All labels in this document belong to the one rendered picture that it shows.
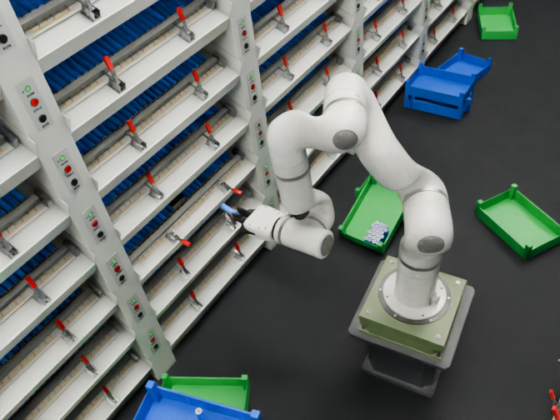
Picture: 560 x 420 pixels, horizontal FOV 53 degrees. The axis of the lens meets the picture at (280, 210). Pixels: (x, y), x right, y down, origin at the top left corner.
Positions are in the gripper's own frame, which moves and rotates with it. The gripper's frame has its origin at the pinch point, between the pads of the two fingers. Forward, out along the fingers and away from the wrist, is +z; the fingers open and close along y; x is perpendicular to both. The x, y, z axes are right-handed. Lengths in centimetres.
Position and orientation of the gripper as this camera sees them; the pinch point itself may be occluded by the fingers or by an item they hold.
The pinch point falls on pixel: (240, 215)
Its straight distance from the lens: 173.7
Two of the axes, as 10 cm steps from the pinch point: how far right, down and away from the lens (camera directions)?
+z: -7.9, -2.6, 5.5
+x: 2.1, 7.3, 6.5
